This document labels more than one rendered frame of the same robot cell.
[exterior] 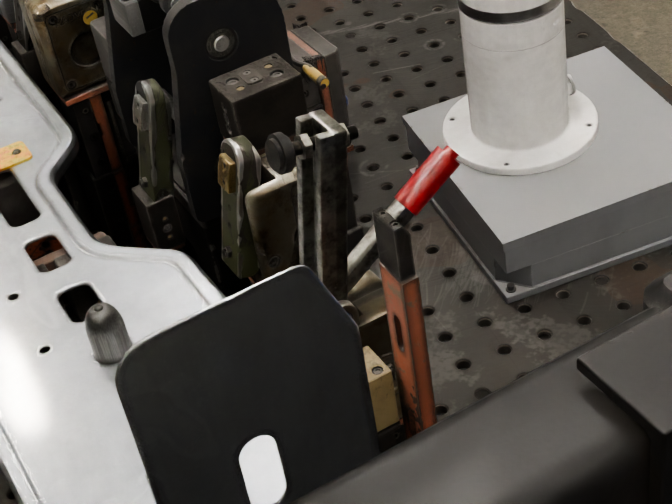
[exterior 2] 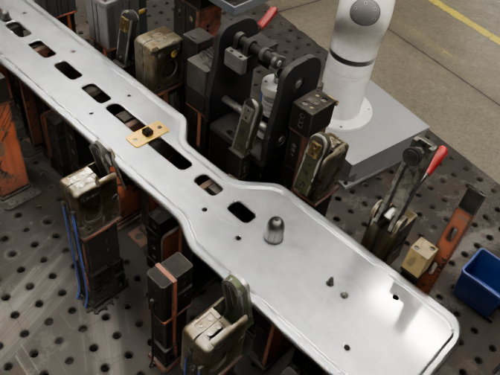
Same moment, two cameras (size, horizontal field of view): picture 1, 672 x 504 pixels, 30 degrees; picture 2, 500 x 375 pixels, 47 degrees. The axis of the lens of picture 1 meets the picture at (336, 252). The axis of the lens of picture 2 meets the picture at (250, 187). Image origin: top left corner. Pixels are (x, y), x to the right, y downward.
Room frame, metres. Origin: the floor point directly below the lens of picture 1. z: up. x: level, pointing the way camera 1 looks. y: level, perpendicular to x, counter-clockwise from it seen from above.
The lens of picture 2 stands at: (0.25, 0.54, 1.76)
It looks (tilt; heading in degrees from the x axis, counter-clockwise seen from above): 46 degrees down; 332
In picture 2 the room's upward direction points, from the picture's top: 9 degrees clockwise
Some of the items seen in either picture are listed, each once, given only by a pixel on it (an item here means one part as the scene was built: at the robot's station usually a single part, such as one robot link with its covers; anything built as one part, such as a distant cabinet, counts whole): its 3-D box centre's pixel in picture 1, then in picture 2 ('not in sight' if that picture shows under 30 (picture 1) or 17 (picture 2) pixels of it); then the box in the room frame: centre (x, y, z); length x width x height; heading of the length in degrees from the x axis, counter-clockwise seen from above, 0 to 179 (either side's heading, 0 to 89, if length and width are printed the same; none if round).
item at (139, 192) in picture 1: (183, 301); (234, 199); (1.00, 0.17, 0.84); 0.04 x 0.03 x 0.29; 24
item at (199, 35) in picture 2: not in sight; (195, 108); (1.26, 0.17, 0.90); 0.05 x 0.05 x 0.40; 24
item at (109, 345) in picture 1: (108, 335); (274, 231); (0.77, 0.19, 1.02); 0.03 x 0.03 x 0.07
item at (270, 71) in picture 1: (292, 256); (296, 178); (0.96, 0.04, 0.91); 0.07 x 0.05 x 0.42; 114
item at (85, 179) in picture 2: not in sight; (97, 239); (0.96, 0.47, 0.87); 0.12 x 0.09 x 0.35; 114
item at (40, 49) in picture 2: not in sight; (41, 94); (1.47, 0.50, 0.84); 0.17 x 0.06 x 0.29; 114
